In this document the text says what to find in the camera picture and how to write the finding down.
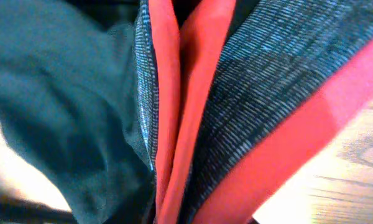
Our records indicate black leggings with red waistband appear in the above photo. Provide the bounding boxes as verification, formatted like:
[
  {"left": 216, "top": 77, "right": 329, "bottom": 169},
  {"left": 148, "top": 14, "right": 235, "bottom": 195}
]
[{"left": 0, "top": 0, "right": 373, "bottom": 224}]

